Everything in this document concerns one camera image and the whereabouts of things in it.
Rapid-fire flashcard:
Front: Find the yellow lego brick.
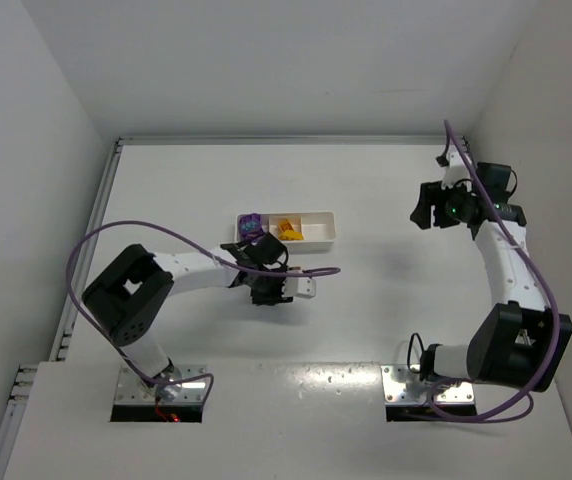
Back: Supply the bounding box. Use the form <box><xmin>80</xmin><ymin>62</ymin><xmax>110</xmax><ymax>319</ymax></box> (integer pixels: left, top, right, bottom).
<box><xmin>278</xmin><ymin>230</ymin><xmax>304</xmax><ymax>241</ymax></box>

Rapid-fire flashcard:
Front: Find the purple lego brick top pile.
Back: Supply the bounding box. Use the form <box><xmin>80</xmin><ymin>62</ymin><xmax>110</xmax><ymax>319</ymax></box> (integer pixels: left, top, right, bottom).
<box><xmin>237</xmin><ymin>213</ymin><xmax>263</xmax><ymax>237</ymax></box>

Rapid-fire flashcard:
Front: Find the orange curved lego brick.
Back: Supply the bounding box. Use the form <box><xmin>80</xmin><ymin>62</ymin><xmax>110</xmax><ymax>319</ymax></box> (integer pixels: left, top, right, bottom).
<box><xmin>276</xmin><ymin>217</ymin><xmax>301</xmax><ymax>234</ymax></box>

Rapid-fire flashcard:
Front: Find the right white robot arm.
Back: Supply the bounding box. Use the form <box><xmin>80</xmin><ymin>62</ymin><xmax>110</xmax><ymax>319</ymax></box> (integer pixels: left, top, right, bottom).
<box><xmin>410</xmin><ymin>156</ymin><xmax>572</xmax><ymax>392</ymax></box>

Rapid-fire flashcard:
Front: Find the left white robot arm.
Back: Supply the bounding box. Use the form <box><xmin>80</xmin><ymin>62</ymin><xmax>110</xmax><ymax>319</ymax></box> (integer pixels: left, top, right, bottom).
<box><xmin>82</xmin><ymin>234</ymin><xmax>298</xmax><ymax>386</ymax></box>

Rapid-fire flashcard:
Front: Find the white three-compartment tray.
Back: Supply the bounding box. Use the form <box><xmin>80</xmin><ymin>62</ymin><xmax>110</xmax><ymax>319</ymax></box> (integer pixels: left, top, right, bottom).
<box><xmin>234</xmin><ymin>211</ymin><xmax>337</xmax><ymax>254</ymax></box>

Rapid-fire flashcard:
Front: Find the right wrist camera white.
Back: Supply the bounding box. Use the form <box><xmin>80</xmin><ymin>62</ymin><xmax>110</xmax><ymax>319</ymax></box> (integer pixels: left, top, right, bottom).
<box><xmin>436</xmin><ymin>147</ymin><xmax>470</xmax><ymax>190</ymax></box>

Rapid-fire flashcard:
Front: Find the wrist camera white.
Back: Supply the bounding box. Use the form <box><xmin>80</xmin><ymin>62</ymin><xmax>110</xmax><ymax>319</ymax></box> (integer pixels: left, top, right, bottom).
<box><xmin>436</xmin><ymin>147</ymin><xmax>470</xmax><ymax>190</ymax></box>
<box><xmin>283</xmin><ymin>277</ymin><xmax>317</xmax><ymax>299</ymax></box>

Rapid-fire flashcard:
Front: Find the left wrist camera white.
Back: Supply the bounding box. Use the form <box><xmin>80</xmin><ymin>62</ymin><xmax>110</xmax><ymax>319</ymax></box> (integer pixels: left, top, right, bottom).
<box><xmin>283</xmin><ymin>277</ymin><xmax>317</xmax><ymax>299</ymax></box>

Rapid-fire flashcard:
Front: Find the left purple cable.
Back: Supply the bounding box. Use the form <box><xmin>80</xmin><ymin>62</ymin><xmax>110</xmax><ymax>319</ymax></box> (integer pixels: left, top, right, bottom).
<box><xmin>67</xmin><ymin>219</ymin><xmax>342</xmax><ymax>401</ymax></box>

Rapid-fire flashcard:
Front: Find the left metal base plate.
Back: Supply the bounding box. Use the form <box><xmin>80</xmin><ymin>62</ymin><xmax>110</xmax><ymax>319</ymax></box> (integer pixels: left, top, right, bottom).
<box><xmin>110</xmin><ymin>365</ymin><xmax>212</xmax><ymax>424</ymax></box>

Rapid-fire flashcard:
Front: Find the metal base plate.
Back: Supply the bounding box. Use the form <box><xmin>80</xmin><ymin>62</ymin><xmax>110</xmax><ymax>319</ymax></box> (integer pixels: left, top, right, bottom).
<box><xmin>381</xmin><ymin>364</ymin><xmax>477</xmax><ymax>422</ymax></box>
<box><xmin>110</xmin><ymin>365</ymin><xmax>212</xmax><ymax>424</ymax></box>

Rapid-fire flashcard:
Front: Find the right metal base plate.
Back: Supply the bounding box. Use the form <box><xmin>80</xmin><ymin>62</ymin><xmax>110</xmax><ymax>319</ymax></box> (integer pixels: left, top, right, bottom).
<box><xmin>381</xmin><ymin>364</ymin><xmax>477</xmax><ymax>422</ymax></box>

